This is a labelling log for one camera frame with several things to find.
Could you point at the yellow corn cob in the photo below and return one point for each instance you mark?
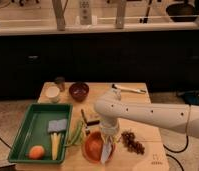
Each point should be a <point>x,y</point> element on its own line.
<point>55,141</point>

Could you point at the green plastic tray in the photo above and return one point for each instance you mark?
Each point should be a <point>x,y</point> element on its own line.
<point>34,131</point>

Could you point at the dark maroon bowl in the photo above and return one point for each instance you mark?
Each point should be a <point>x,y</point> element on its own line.
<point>79,91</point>

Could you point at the orange fruit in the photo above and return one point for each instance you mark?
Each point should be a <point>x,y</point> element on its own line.
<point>36,152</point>

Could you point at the white handled brush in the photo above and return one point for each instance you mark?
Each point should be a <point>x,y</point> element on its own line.
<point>140,91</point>

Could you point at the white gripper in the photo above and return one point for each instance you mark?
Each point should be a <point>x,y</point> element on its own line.
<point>108,132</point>

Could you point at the white cup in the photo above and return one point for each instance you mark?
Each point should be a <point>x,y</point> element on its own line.
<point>53,94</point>

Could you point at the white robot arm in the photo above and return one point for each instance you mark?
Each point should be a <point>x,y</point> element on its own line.
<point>181,118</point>

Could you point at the green bean pods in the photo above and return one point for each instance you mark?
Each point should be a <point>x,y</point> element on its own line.
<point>75,135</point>

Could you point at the orange-red bowl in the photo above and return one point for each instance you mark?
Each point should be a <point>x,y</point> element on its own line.
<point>92,147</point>

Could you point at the bunch of dark grapes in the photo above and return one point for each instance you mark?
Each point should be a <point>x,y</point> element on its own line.
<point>128,140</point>

